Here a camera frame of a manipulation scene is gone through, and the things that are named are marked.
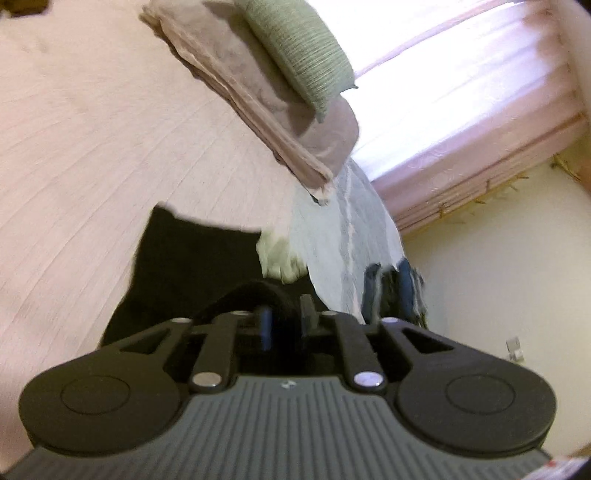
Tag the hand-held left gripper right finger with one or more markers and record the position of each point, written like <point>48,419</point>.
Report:
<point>307,319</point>

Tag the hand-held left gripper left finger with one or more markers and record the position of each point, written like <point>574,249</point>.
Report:
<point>264,324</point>

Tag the black garment with white ruffle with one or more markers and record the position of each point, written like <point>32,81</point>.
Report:
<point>184,263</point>

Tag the folded blue and white clothes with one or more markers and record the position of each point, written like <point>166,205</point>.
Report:
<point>406,286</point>

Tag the grey-blue striped blanket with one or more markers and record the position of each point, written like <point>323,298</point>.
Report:
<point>351,230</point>

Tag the beige pillow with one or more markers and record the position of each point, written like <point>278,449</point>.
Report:
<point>240,87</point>

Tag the pink bed sheet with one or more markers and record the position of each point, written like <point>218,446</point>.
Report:
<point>92,138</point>

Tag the pink curtain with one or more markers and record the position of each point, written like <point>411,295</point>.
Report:
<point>438,92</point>

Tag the green ribbed pillow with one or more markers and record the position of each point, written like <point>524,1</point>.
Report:
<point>295,46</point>

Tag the brown cloth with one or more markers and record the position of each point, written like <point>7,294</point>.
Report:
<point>23,5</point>

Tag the white wall outlet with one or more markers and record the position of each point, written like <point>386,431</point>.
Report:
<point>515,350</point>

